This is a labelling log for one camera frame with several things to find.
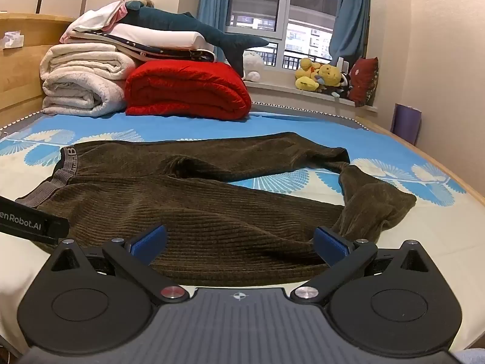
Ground red bag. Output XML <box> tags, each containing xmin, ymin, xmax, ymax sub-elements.
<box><xmin>348</xmin><ymin>57</ymin><xmax>380</xmax><ymax>107</ymax></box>

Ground white folded duvet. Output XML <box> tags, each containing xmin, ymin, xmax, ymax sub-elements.
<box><xmin>70</xmin><ymin>23</ymin><xmax>217</xmax><ymax>53</ymax></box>

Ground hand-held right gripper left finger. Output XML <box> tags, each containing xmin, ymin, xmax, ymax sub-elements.
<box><xmin>51</xmin><ymin>224</ymin><xmax>187</xmax><ymax>306</ymax></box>

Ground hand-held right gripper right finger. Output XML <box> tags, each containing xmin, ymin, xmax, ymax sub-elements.
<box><xmin>291</xmin><ymin>227</ymin><xmax>433</xmax><ymax>306</ymax></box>

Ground brown corduroy pants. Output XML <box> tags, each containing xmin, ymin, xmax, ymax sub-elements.
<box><xmin>15</xmin><ymin>132</ymin><xmax>417</xmax><ymax>287</ymax></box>

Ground white fleece folded blanket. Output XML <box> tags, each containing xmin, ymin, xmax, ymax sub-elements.
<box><xmin>42</xmin><ymin>70</ymin><xmax>130</xmax><ymax>117</ymax></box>

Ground purple bag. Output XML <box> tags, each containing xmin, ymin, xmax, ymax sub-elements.
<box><xmin>390</xmin><ymin>103</ymin><xmax>423</xmax><ymax>145</ymax></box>

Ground navy patterned folded quilt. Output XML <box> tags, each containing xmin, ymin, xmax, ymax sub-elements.
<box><xmin>95</xmin><ymin>32</ymin><xmax>217</xmax><ymax>63</ymax></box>

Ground wooden headboard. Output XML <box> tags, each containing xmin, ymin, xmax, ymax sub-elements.
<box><xmin>0</xmin><ymin>13</ymin><xmax>76</xmax><ymax>126</ymax></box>

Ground pink white folded cloth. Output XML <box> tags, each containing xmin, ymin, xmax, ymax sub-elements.
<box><xmin>60</xmin><ymin>0</ymin><xmax>127</xmax><ymax>43</ymax></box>

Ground teal shark plush toy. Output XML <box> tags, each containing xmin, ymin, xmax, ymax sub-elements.
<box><xmin>121</xmin><ymin>0</ymin><xmax>269</xmax><ymax>76</ymax></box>

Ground yellow plush toy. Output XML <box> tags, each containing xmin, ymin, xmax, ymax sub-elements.
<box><xmin>317</xmin><ymin>64</ymin><xmax>342</xmax><ymax>88</ymax></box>
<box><xmin>295</xmin><ymin>58</ymin><xmax>323</xmax><ymax>92</ymax></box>

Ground blue curtain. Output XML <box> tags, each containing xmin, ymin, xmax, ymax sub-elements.
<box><xmin>199</xmin><ymin>0</ymin><xmax>245</xmax><ymax>65</ymax></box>
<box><xmin>328</xmin><ymin>0</ymin><xmax>374</xmax><ymax>69</ymax></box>

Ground dark striped plush toy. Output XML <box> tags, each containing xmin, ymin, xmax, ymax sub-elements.
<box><xmin>321</xmin><ymin>72</ymin><xmax>354</xmax><ymax>100</ymax></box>

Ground white plush toy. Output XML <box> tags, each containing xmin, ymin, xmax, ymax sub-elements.
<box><xmin>242</xmin><ymin>51</ymin><xmax>264</xmax><ymax>82</ymax></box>

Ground window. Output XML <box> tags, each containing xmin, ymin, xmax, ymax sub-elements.
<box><xmin>223</xmin><ymin>0</ymin><xmax>346</xmax><ymax>72</ymax></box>

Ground cream folded blanket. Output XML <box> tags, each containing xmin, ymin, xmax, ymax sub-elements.
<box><xmin>40</xmin><ymin>43</ymin><xmax>136</xmax><ymax>81</ymax></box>

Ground red folded blanket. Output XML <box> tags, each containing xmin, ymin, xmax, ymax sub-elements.
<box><xmin>125</xmin><ymin>60</ymin><xmax>253</xmax><ymax>120</ymax></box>

